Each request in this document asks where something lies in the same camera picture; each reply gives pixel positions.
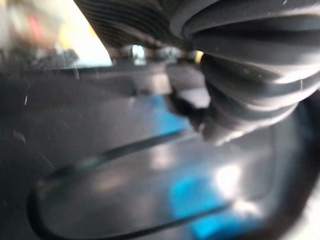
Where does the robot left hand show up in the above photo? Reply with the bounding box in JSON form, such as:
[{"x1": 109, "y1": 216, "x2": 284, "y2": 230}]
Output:
[{"x1": 73, "y1": 0, "x2": 320, "y2": 147}]

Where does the black sole-shaped plastic housing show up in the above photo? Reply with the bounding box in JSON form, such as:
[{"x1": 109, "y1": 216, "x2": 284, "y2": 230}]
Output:
[{"x1": 0, "y1": 47, "x2": 320, "y2": 240}]

